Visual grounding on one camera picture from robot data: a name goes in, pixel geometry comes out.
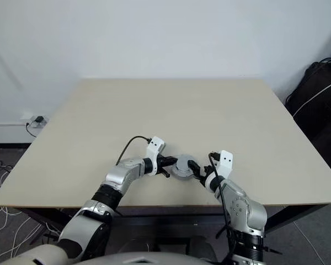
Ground wall socket with black adapter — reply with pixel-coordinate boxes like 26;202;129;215
20;114;50;130

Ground beige table with black frame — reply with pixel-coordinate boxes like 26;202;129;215
0;78;331;249

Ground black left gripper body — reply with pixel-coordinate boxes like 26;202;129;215
157;154;171;178

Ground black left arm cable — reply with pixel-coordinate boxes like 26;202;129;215
116;135;151;167

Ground white cable on bag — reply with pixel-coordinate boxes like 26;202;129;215
291;79;331;117

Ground tangled white floor cables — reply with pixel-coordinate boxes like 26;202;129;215
0;162;60;259

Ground black bag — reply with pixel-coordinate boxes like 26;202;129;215
285;61;331;174

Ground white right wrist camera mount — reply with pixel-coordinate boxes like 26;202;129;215
204;150;234;192

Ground silver round motor cover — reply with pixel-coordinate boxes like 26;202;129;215
175;153;196;171

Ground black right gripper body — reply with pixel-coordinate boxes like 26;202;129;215
197;165;214;186

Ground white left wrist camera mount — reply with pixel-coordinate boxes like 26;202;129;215
145;135;167;177

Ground grey rounded robot torso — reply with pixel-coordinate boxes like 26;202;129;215
79;251;219;265

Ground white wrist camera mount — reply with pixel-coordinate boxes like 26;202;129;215
204;150;234;192
145;135;167;177

